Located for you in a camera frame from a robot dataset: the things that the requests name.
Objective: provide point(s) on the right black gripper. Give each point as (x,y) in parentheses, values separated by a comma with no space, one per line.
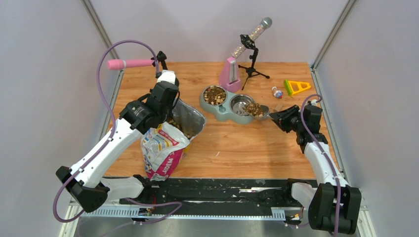
(280,118)

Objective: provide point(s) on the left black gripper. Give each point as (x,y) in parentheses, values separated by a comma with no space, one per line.
(170,109)

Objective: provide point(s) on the metal food scoop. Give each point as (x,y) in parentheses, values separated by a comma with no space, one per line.
(258,111)

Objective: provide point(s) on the pet food bag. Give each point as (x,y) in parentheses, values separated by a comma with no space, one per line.
(164,147)

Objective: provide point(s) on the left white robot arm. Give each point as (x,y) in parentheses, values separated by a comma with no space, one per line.
(85,180)

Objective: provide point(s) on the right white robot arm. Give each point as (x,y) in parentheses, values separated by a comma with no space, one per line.
(324,170)

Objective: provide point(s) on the grey double pet bowl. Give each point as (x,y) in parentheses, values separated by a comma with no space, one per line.
(225,105)

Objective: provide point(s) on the small wooden block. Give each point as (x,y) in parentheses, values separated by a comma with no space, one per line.
(278,107)

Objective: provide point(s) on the yellow green triangle toy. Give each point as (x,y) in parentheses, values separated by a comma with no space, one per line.
(295,87)

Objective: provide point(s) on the pink microphone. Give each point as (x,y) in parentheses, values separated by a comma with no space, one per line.
(119,64)

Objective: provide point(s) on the pink metronome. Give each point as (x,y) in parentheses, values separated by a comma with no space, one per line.
(229,77)

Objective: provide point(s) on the black tripod mic stand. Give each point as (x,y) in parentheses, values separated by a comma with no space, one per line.
(252,63)

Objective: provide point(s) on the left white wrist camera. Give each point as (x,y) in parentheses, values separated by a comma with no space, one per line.
(168,76)

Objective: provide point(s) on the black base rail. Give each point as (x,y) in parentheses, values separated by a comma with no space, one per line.
(289,201)

